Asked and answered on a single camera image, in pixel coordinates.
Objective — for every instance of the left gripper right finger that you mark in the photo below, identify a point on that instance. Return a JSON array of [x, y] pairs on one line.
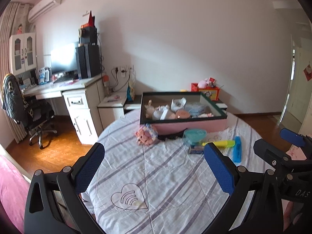
[[253, 205]]

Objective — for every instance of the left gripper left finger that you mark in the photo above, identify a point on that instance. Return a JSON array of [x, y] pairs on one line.
[[42, 212]]

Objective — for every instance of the blue highlighter marker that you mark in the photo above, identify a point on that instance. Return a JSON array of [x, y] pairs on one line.
[[237, 150]]

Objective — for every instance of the yellow highlighter marker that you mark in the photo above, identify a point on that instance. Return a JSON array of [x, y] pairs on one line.
[[221, 144]]

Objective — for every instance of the blue pencil lead box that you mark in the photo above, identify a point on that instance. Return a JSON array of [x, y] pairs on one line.
[[196, 149]]

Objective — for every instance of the teal round case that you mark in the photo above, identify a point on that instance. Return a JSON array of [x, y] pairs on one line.
[[194, 136]]

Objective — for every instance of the black hair claw clip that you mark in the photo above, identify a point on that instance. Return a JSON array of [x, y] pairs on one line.
[[165, 135]]

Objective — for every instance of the pink block cat figure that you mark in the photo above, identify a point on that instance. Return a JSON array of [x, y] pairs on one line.
[[205, 115]]

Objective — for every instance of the colourful block figure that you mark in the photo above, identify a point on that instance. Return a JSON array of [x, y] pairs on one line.
[[146, 135]]

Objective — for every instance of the rose gold metal tin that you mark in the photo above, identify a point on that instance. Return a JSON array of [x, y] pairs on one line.
[[182, 114]]

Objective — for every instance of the white power adapter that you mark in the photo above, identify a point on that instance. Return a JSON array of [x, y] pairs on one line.
[[167, 114]]

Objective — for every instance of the baby doll figurine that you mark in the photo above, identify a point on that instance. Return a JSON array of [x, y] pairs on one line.
[[149, 109]]

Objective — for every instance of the clear dental floss box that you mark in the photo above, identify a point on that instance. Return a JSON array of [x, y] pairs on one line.
[[195, 109]]

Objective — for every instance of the person right hand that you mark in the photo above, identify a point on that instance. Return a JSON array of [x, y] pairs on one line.
[[291, 210]]

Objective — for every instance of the pink bed sheet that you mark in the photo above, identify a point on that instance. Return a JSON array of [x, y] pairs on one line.
[[14, 190]]

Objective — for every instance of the white door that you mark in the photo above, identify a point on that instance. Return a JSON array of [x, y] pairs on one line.
[[296, 114]]

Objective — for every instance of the black office chair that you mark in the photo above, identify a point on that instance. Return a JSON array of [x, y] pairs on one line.
[[34, 115]]

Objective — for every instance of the striped white quilt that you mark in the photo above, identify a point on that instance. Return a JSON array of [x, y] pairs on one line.
[[159, 188]]

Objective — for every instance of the black white side table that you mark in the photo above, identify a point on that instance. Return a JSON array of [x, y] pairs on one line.
[[221, 105]]

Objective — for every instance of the low white bedside table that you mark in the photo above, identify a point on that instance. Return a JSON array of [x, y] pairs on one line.
[[116, 106]]

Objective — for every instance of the white computer desk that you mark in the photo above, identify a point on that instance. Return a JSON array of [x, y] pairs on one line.
[[81, 98]]

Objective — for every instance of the red toy crate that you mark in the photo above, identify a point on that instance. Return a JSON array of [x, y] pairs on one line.
[[211, 92]]

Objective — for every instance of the pink storage box dark rim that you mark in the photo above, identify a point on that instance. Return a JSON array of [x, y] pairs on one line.
[[213, 124]]

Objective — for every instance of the pink plush in crate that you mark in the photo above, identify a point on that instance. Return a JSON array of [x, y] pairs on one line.
[[203, 84]]

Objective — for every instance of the computer monitor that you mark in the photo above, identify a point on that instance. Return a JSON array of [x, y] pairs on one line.
[[63, 57]]

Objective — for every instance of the black computer tower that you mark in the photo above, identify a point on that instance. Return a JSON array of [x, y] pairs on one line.
[[88, 61]]

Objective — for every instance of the white glass door cabinet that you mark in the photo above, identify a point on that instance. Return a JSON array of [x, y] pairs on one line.
[[22, 53]]

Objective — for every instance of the black box on tower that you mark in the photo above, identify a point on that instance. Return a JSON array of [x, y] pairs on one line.
[[87, 35]]

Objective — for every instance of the white air conditioner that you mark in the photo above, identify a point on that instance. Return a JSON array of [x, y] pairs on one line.
[[41, 8]]

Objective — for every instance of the wall power sockets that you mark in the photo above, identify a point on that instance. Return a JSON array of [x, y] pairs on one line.
[[123, 71]]

